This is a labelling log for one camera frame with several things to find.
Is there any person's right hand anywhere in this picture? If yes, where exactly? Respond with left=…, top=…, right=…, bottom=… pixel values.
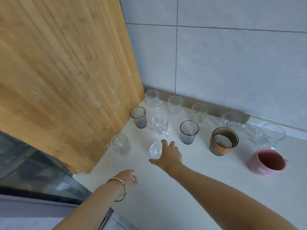
left=149, top=139, right=184, bottom=173

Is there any person's left hand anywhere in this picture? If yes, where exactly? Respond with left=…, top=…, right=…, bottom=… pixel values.
left=115, top=169, right=139, bottom=190

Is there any small clear round glass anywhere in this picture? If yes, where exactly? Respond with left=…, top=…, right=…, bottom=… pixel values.
left=149, top=142, right=164, bottom=159

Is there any person's right forearm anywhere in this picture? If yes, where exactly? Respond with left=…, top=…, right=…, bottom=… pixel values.
left=167, top=162, right=299, bottom=230

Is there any person's left forearm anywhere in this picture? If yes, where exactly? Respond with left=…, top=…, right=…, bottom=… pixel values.
left=51, top=180, right=126, bottom=230

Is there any grey ribbed glass tumbler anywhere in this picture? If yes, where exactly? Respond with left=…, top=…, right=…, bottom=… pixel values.
left=180, top=120, right=199, bottom=145
left=130, top=106, right=147, bottom=129

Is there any clear patterned glass tumbler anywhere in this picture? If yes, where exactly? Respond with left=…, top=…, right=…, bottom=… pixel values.
left=192, top=102, right=209, bottom=124
left=167, top=96, right=184, bottom=117

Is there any clear ribbed glass mug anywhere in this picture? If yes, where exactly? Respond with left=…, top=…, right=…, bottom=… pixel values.
left=145, top=89, right=163, bottom=108

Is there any glass cup with orange sleeve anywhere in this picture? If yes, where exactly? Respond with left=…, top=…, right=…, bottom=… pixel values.
left=209, top=127, right=239, bottom=157

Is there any pink ceramic mug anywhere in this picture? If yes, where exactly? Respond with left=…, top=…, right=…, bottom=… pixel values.
left=248, top=148, right=289, bottom=176

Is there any large clear glass mug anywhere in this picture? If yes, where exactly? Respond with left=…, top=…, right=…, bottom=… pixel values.
left=253, top=123, right=286, bottom=150

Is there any dark glass range hood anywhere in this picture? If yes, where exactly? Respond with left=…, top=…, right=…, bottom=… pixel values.
left=0, top=130, right=114, bottom=230

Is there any wooden cabinet door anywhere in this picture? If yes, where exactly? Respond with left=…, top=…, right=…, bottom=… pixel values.
left=0, top=0, right=145, bottom=174

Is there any beaded wrist bracelet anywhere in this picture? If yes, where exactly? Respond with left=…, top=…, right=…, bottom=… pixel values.
left=107, top=177, right=127, bottom=202

